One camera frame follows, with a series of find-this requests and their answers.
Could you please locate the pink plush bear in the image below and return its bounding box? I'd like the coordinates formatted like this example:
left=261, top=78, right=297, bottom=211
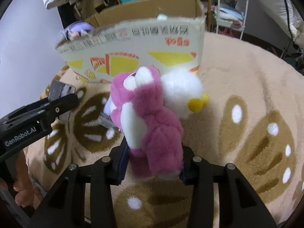
left=110, top=65, right=184, bottom=181

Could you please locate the printed cardboard box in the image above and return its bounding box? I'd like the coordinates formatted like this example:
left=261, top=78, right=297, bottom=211
left=55, top=0, right=207, bottom=83

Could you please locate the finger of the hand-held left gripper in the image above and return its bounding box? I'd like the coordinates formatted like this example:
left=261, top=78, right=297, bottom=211
left=39, top=94, right=80, bottom=133

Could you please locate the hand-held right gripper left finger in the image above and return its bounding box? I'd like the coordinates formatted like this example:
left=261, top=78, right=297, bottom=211
left=28, top=136, right=130, bottom=228

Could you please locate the white-haired plush doll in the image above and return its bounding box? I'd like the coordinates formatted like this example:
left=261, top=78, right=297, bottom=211
left=62, top=21, right=95, bottom=41

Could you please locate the black packet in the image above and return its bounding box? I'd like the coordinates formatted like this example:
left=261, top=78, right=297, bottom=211
left=47, top=80, right=76, bottom=121

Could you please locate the white plush toy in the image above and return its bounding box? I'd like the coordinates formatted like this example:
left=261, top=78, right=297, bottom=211
left=160, top=68, right=209, bottom=120

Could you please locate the person's left hand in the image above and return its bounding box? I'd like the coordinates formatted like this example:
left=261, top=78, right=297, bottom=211
left=13, top=150, right=35, bottom=207

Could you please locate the light blue cloth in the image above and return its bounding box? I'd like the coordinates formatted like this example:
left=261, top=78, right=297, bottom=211
left=215, top=6, right=244, bottom=21

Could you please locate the clear plastic packet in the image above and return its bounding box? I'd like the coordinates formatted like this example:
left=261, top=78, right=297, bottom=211
left=102, top=97, right=120, bottom=132

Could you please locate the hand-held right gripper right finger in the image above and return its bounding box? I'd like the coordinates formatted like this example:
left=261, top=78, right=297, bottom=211
left=178, top=145, right=278, bottom=228

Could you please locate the black hanging garment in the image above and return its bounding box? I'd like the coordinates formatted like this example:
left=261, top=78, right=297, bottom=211
left=57, top=3, right=83, bottom=29

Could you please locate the white mattress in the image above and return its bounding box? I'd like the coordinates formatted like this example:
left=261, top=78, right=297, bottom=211
left=252, top=0, right=304, bottom=45

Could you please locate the beige printed blanket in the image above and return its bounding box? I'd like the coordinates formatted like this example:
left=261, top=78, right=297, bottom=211
left=24, top=32, right=304, bottom=228

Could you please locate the white trolley cart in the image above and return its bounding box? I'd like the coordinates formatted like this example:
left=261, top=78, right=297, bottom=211
left=212, top=0, right=250, bottom=41

